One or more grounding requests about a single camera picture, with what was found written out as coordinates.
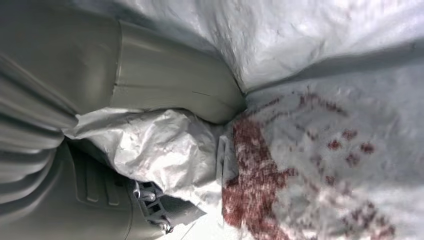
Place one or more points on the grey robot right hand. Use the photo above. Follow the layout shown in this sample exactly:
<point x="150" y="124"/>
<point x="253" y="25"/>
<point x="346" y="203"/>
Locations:
<point x="165" y="79"/>

